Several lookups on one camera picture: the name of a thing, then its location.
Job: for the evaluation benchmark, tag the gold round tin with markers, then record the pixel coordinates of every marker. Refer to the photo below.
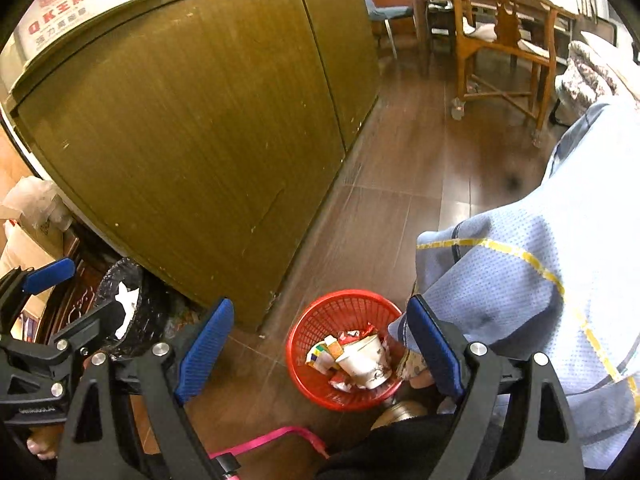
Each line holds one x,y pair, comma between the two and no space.
400,412

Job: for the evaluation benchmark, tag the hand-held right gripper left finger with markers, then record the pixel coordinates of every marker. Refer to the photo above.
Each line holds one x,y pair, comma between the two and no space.
205,350

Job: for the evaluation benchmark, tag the light blue bed cover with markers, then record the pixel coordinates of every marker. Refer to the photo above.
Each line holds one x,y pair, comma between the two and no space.
525,270

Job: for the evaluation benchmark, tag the white crumpled paper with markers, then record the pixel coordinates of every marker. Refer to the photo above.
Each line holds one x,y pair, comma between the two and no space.
125,310

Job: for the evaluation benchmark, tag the blue chair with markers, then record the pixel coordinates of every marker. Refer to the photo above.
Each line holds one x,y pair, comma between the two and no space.
387,11

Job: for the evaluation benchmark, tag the yellow wrapper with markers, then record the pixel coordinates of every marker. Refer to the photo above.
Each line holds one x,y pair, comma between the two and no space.
320,352

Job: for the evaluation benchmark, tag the red wrapper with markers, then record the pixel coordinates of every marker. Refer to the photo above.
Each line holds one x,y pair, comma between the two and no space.
360,332

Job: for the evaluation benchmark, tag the floral slipper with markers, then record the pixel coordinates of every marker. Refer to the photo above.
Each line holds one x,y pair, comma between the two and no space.
412,365

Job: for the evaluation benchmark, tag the white box with red print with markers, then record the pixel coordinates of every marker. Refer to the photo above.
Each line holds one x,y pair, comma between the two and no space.
55,15

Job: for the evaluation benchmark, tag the floral quilt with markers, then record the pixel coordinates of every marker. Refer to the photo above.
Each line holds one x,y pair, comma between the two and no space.
585,75

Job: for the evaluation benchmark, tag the red plastic basket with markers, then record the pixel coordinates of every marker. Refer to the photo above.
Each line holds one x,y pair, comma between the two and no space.
320,320

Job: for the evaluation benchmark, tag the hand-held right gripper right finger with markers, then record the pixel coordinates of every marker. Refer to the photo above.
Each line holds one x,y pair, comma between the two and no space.
435,350

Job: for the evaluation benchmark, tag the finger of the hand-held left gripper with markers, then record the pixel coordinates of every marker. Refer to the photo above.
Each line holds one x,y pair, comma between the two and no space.
90,327
47,276

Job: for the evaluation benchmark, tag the dark carved wooden furniture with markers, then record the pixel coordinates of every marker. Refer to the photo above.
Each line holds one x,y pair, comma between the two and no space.
80,285

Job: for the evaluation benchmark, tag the wooden chair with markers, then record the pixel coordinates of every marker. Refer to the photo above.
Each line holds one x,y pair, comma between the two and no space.
507,20

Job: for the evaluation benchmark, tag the person's black trousers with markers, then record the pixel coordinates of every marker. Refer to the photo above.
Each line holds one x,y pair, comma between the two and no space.
390,452

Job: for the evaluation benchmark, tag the clear plastic bag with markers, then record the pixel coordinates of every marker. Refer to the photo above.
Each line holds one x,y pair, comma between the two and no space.
35,202

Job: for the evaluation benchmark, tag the white paper cup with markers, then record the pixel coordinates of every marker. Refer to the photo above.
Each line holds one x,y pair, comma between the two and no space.
365,360

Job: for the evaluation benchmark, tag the person's left hand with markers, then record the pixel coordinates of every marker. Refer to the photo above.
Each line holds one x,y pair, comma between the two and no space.
42,449

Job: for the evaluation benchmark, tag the black trash bin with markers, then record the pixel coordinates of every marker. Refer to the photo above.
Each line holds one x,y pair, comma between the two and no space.
155,305

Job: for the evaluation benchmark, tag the olive wooden cabinet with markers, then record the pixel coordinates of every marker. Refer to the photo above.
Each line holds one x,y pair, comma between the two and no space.
200,135

